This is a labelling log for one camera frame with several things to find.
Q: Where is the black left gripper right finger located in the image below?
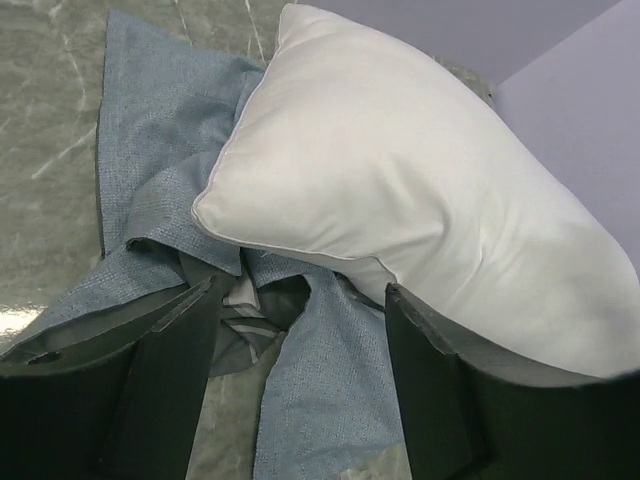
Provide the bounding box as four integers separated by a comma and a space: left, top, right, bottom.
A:
385, 284, 639, 480

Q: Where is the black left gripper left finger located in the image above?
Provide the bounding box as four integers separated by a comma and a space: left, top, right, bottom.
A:
1, 278, 223, 479

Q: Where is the grey striped pillowcase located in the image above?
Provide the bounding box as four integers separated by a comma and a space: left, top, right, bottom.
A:
1, 11, 403, 479

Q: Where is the white pillow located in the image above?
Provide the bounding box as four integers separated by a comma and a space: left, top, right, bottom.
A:
192, 4, 639, 377

